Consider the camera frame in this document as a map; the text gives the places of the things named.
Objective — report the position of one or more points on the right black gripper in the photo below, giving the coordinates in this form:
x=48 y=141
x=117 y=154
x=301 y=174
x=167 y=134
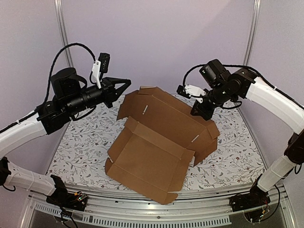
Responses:
x=202 y=107

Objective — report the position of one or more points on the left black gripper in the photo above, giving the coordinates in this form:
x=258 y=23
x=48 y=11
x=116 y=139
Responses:
x=110 y=94

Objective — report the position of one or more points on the brown cardboard box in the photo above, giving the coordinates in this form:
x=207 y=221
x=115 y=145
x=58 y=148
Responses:
x=159 y=142

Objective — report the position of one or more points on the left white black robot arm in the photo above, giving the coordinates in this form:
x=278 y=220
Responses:
x=72 y=95

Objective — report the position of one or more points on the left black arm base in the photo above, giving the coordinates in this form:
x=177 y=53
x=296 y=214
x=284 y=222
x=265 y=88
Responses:
x=62 y=198

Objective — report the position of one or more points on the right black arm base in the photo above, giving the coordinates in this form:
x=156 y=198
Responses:
x=249 y=202

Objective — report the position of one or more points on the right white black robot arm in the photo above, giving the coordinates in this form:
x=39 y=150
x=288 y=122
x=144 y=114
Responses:
x=248 y=83

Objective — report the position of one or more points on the floral patterned table mat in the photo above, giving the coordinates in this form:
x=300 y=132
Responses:
x=81 y=155

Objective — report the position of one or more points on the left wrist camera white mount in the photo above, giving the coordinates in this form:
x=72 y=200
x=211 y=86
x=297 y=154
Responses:
x=100 y=67

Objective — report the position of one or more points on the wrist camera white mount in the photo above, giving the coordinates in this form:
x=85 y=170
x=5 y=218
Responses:
x=189 y=91
x=100 y=67

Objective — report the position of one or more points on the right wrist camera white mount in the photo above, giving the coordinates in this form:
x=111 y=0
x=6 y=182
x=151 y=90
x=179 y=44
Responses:
x=189 y=91

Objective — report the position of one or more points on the right aluminium frame post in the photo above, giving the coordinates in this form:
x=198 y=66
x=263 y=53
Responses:
x=252 y=31

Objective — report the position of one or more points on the aluminium frame post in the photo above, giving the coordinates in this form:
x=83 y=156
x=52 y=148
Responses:
x=63 y=31
x=252 y=31

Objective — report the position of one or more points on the left aluminium frame post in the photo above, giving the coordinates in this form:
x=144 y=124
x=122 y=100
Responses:
x=63 y=31

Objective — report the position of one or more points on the aluminium front rail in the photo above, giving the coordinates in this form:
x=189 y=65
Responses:
x=208 y=208

